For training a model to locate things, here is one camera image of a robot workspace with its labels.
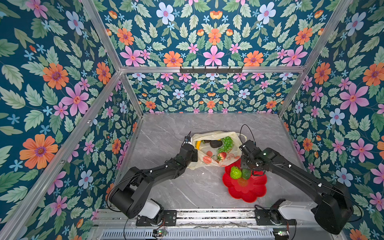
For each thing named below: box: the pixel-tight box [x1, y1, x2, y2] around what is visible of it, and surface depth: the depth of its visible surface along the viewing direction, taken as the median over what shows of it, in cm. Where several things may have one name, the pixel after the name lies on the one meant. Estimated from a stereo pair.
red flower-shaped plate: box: [222, 158, 267, 203], surface depth 85 cm
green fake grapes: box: [217, 136, 234, 154], surface depth 100 cm
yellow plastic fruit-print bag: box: [187, 130, 247, 170], surface depth 97 cm
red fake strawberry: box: [217, 152, 227, 162], surface depth 94 cm
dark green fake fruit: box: [241, 168, 251, 180], surface depth 86 cm
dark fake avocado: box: [210, 140, 223, 148], surface depth 100 cm
